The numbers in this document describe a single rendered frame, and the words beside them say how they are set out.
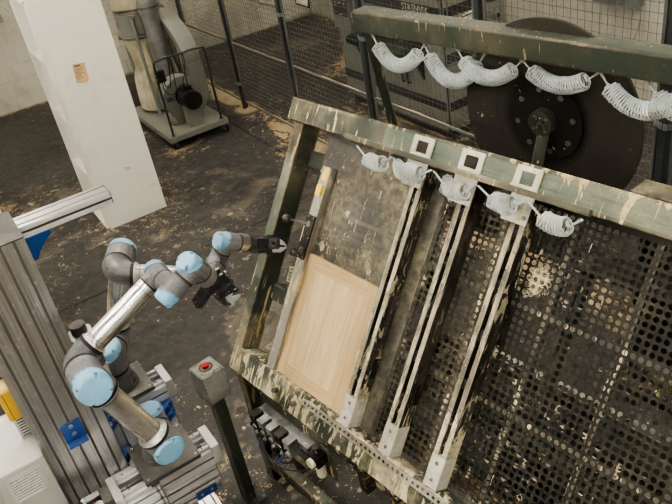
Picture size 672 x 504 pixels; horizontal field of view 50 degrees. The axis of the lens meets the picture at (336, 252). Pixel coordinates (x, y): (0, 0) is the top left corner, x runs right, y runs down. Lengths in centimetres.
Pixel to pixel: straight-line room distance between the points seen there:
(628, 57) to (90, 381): 203
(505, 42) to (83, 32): 422
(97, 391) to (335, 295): 112
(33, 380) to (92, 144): 408
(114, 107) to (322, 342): 395
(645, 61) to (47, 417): 239
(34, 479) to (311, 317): 125
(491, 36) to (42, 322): 194
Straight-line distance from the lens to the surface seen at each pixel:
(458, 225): 267
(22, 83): 1098
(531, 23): 291
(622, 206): 232
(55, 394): 284
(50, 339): 270
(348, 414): 298
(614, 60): 269
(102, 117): 661
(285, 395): 329
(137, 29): 864
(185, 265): 239
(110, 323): 254
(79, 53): 646
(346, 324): 305
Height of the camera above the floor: 308
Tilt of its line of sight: 32 degrees down
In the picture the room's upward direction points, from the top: 11 degrees counter-clockwise
